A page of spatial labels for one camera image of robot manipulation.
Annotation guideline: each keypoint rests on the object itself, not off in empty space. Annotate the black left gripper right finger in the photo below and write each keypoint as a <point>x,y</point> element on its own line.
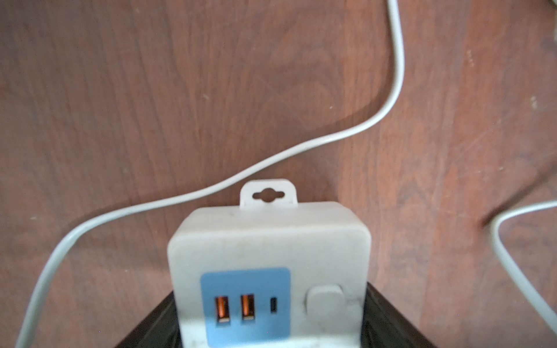
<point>384,326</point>

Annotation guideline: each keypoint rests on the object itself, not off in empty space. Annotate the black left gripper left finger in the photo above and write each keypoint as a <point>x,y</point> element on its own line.
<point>159,329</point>

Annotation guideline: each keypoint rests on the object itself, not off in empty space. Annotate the white multicolour power strip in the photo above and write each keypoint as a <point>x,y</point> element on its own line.
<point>270,272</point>

